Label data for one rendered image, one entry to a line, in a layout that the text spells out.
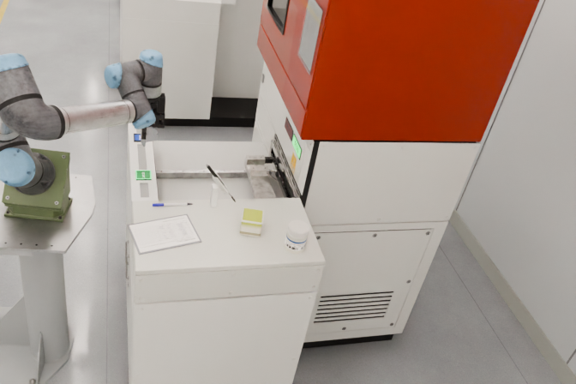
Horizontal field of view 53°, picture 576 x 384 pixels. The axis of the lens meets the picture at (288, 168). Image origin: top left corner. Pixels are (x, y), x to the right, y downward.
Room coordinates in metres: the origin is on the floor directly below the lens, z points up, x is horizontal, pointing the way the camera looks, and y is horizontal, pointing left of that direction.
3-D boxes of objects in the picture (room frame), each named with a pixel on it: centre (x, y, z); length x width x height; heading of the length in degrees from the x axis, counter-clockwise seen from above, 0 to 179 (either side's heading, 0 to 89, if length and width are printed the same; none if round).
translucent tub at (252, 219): (1.55, 0.09, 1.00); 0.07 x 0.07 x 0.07; 5
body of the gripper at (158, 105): (1.74, 0.51, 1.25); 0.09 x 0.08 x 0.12; 110
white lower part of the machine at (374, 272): (2.29, -0.26, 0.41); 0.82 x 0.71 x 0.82; 20
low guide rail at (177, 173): (2.01, 0.30, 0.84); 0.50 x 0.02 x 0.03; 110
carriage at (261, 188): (1.94, 0.09, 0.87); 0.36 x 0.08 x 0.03; 20
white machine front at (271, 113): (2.17, 0.06, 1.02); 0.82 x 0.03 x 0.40; 20
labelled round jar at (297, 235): (1.50, -0.07, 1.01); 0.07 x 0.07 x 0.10
